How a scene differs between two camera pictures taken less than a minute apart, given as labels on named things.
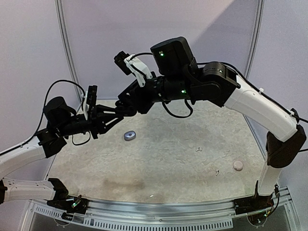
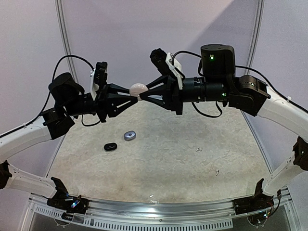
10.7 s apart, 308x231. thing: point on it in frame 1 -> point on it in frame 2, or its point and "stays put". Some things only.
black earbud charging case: x=125 y=109 -> x=110 y=147
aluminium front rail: x=217 y=207 stays put
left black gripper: x=96 y=120 -> x=102 y=103
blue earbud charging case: x=129 y=135 stays put
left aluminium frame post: x=68 y=43 stays put
